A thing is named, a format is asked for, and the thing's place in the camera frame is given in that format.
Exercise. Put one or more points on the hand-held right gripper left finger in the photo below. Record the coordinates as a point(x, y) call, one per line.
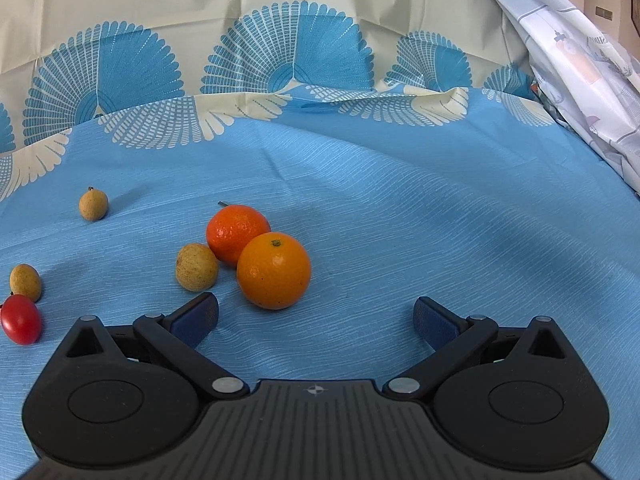
point(197, 317)

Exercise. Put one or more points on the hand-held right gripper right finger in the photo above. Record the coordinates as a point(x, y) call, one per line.
point(432, 320)

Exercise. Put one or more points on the round orange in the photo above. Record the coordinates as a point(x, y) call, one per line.
point(273, 272)

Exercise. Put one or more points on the dark orange mandarin with stem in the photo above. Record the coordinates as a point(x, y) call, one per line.
point(232, 232)

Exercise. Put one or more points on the yellow longan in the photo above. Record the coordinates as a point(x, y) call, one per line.
point(25, 282)

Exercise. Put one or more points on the red cherry tomato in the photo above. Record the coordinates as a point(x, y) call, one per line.
point(20, 320)

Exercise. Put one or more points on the large speckled longan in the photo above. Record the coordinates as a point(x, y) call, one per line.
point(196, 267)

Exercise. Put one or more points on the blue fan-print cloth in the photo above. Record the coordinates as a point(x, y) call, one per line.
point(400, 210)

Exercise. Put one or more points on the small longan with stem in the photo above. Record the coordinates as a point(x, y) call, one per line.
point(93, 205)

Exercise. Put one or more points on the white printed curtain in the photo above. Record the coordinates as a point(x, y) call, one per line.
point(575, 60)

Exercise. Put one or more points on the small tan wall plate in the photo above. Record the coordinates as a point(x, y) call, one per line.
point(604, 13)

